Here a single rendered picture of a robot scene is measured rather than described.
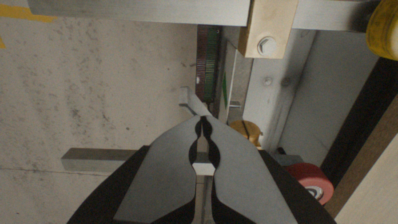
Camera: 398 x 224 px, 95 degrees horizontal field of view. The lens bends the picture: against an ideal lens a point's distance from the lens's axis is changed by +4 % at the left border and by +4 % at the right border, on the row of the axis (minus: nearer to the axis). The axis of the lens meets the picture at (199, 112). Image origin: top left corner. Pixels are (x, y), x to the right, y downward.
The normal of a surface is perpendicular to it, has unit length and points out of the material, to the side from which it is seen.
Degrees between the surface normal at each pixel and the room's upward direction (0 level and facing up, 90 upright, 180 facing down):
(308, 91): 90
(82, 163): 0
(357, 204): 0
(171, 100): 0
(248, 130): 90
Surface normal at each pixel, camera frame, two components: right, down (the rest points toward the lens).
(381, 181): 0.00, 0.49
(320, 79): -1.00, -0.04
